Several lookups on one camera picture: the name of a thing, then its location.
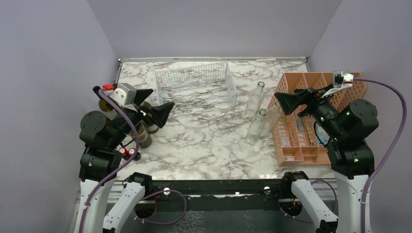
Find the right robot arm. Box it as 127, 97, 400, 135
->
275, 88, 379, 233

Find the green wine bottle middle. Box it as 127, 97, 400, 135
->
140, 101, 159, 134

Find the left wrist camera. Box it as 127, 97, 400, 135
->
109, 83, 137, 107

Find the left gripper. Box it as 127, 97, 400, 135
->
108, 88, 175, 148

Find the orange plastic file organizer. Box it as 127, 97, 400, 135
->
267, 72, 368, 167

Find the red capped small bottle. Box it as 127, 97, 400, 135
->
119, 147, 130, 160

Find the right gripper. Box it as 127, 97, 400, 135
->
275, 82, 346, 139

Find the green wine bottle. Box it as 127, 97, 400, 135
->
136, 122, 152, 149
140, 101, 159, 134
92, 86, 118, 120

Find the blue white tape dispenser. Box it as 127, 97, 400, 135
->
314, 122, 330, 146

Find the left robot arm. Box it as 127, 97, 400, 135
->
74, 84, 175, 233

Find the black front mounting rail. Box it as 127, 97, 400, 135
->
138, 179, 294, 212

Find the green wine bottle front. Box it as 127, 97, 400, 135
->
136, 122, 152, 149

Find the white wire wine rack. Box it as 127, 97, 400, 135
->
155, 62, 237, 112

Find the clear glass bottle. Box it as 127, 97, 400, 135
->
261, 101, 282, 138
245, 109, 267, 145
243, 81, 265, 119

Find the green wine bottle back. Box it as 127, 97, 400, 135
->
92, 86, 118, 120

